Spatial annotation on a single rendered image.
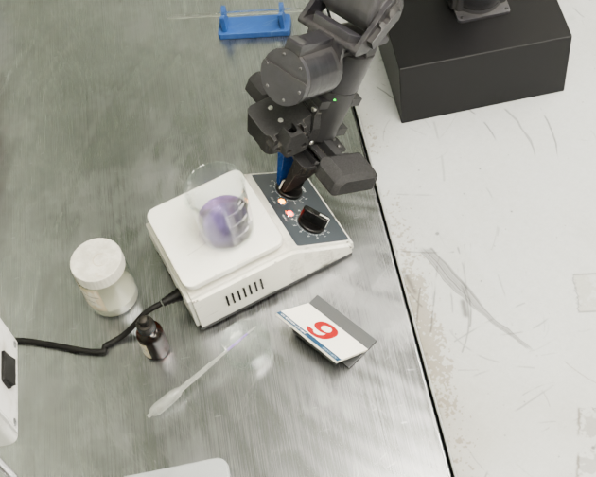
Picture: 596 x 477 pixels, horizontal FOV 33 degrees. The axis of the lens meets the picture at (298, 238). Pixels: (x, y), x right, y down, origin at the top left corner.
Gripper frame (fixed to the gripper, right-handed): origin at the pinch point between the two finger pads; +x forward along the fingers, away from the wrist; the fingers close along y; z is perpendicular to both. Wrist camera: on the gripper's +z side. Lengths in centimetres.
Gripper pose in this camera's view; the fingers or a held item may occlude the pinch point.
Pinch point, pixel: (293, 165)
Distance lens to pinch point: 114.3
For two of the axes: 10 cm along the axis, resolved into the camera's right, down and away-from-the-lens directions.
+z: -7.7, 1.6, -6.1
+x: -3.5, 7.0, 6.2
